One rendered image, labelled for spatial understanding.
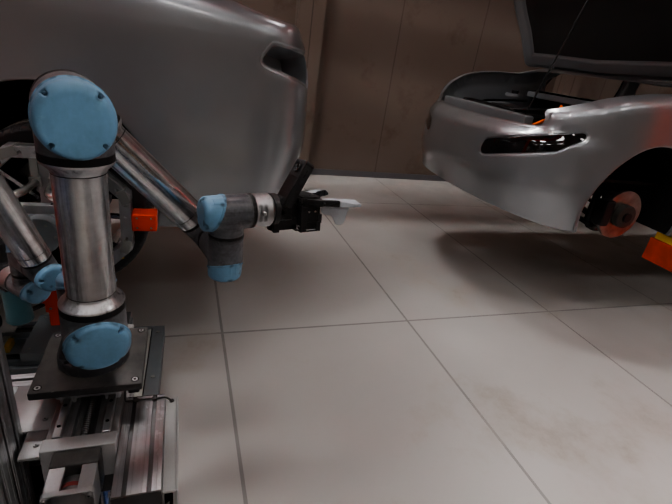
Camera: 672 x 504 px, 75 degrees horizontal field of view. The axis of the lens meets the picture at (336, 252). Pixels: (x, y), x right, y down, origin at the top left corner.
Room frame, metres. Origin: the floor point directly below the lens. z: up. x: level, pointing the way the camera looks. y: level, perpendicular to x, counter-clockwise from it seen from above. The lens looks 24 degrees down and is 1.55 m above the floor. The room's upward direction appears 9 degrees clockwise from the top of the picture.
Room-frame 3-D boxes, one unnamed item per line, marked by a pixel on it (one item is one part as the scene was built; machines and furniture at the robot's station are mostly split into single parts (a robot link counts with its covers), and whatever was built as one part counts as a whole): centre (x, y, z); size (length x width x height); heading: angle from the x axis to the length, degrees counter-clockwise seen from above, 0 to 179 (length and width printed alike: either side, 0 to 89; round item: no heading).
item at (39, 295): (1.09, 0.87, 0.81); 0.11 x 0.08 x 0.09; 65
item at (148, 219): (1.60, 0.77, 0.85); 0.09 x 0.08 x 0.07; 110
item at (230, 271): (0.89, 0.25, 1.12); 0.11 x 0.08 x 0.11; 35
